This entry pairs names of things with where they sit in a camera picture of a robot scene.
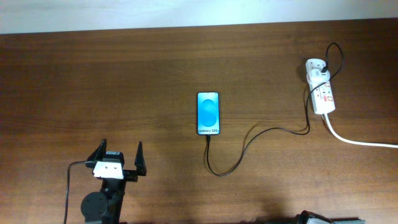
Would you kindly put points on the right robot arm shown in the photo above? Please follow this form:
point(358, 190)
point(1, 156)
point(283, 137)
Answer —
point(307, 217)

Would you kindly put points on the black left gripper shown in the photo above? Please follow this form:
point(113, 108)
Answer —
point(132, 174)

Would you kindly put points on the white usb charger adapter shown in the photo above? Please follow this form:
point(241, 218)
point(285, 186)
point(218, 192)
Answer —
point(315, 76)

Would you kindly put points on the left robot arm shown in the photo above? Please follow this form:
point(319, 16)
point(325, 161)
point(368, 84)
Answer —
point(104, 206)

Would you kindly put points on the blue samsung smartphone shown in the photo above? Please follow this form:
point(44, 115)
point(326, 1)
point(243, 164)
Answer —
point(208, 113)

